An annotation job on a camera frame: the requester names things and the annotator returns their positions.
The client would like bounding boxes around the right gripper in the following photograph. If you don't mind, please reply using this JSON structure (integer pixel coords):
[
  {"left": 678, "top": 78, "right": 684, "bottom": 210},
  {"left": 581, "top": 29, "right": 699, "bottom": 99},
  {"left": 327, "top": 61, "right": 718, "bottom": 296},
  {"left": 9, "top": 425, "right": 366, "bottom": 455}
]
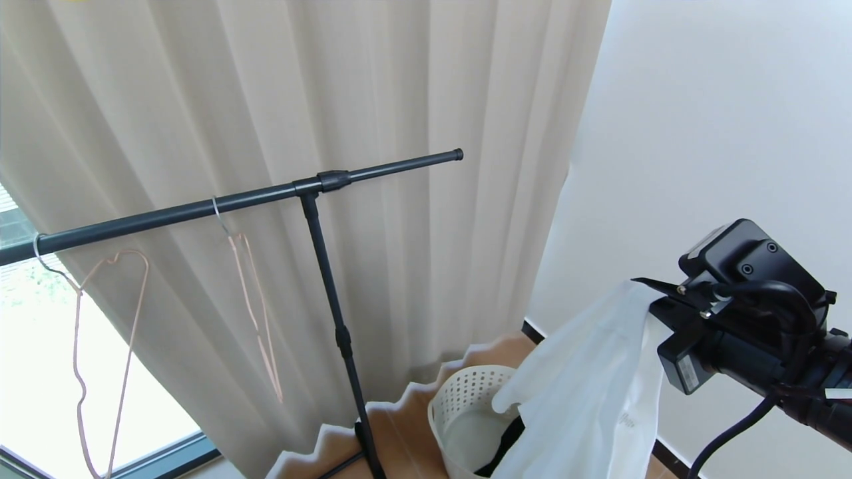
[{"left": 656, "top": 293, "right": 801, "bottom": 401}]

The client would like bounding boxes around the white garment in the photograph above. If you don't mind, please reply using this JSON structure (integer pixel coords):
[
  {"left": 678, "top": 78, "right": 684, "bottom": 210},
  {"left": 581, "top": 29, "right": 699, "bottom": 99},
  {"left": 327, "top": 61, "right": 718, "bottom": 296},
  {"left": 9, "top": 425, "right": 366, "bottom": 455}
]
[{"left": 491, "top": 279, "right": 670, "bottom": 479}]

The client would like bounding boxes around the white laundry basket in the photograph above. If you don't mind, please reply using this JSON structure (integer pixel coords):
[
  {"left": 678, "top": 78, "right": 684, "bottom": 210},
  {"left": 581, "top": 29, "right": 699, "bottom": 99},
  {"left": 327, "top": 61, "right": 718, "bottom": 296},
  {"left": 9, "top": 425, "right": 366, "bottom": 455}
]
[{"left": 427, "top": 365, "right": 533, "bottom": 479}]

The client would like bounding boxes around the pink clothes hanger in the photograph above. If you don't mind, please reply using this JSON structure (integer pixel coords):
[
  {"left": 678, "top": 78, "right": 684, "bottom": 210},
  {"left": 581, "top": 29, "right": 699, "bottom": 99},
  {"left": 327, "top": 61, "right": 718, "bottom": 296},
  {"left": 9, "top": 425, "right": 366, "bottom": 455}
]
[
  {"left": 212, "top": 196, "right": 284, "bottom": 405},
  {"left": 32, "top": 233, "right": 150, "bottom": 479}
]

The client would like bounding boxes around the black clothes rack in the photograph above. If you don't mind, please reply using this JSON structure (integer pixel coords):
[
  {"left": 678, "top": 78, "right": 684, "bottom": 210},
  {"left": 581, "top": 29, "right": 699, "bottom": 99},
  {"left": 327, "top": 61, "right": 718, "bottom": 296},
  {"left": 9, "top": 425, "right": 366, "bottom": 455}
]
[{"left": 0, "top": 148, "right": 465, "bottom": 479}]

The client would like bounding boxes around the black garment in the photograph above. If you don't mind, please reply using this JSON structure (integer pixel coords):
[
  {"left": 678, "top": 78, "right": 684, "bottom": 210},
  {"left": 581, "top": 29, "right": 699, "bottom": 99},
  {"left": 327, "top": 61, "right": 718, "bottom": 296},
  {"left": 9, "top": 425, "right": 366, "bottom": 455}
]
[{"left": 474, "top": 416, "right": 527, "bottom": 478}]

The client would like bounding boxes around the beige curtain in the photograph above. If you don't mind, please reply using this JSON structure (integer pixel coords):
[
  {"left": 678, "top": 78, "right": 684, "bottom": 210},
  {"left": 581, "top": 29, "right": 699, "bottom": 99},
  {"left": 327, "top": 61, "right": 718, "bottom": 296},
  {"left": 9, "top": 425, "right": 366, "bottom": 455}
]
[{"left": 0, "top": 0, "right": 613, "bottom": 479}]

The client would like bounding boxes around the window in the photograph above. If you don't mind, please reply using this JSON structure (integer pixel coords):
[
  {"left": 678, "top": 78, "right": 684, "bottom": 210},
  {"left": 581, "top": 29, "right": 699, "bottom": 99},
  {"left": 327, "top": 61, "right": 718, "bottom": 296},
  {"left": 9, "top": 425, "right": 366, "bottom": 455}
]
[{"left": 0, "top": 183, "right": 224, "bottom": 479}]

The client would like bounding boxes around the black cable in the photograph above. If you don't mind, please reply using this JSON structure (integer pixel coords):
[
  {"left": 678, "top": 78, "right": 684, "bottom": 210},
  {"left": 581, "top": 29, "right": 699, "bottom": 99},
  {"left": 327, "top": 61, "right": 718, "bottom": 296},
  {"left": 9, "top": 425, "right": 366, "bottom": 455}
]
[{"left": 686, "top": 391, "right": 781, "bottom": 479}]

